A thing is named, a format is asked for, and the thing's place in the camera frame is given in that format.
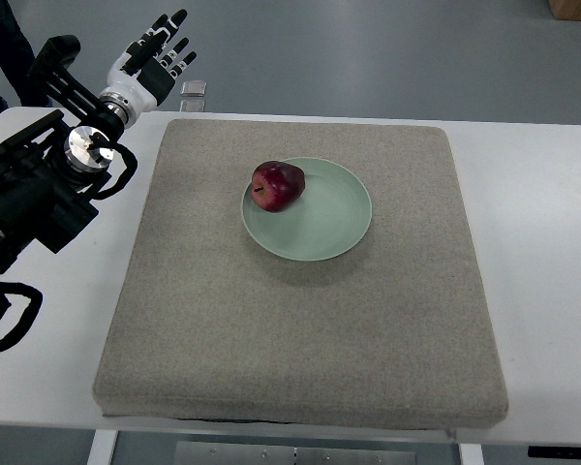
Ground cardboard box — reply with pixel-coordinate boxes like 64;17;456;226
548;0;581;21

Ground red apple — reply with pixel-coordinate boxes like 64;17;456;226
249;161;305;212

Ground metal table base plate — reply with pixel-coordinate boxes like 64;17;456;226
173;441;417;465

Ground grey fabric cushion mat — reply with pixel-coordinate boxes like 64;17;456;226
93;119;508;429

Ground lower floor metal plate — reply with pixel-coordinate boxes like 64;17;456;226
179;99;205;112

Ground light green plate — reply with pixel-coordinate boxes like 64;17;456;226
241;157;373;262

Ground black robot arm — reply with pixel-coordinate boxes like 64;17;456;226
0;35;138;353

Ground black table control panel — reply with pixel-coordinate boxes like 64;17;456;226
528;446;581;460

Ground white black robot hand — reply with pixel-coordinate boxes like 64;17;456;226
99;9;197;129

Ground person legs dark trousers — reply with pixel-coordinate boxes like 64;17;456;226
0;0;51;108

